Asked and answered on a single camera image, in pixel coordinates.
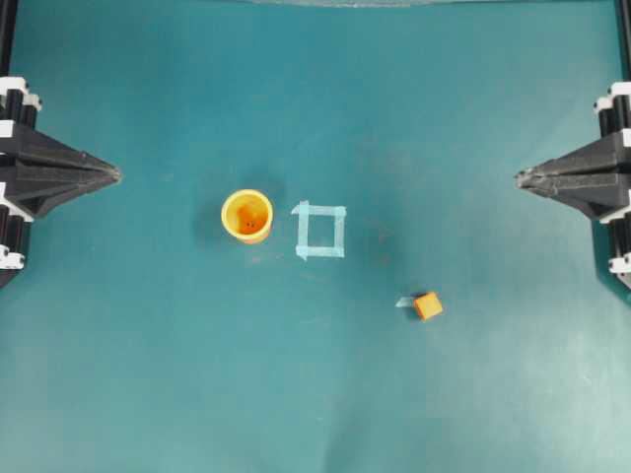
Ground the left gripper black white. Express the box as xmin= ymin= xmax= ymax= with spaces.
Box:
xmin=1 ymin=77 xmax=120 ymax=287

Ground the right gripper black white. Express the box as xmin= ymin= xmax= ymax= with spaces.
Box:
xmin=514 ymin=81 xmax=631 ymax=290

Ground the orange cube block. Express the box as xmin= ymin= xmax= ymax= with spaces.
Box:
xmin=413 ymin=292 xmax=444 ymax=321

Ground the yellow orange plastic cup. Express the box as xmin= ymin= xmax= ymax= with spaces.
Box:
xmin=221 ymin=189 xmax=274 ymax=244

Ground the small light blue tape piece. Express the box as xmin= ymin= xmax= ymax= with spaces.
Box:
xmin=395 ymin=297 xmax=416 ymax=308

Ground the light blue tape square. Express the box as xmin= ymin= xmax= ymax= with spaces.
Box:
xmin=291 ymin=200 xmax=347 ymax=261

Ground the black left frame rail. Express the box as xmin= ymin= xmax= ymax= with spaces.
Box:
xmin=0 ymin=0 xmax=19 ymax=77

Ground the black frame rail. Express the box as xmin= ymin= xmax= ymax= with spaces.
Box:
xmin=615 ymin=0 xmax=631 ymax=81
xmin=0 ymin=0 xmax=19 ymax=77

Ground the black right frame rail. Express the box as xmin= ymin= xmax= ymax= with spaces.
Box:
xmin=615 ymin=0 xmax=631 ymax=81

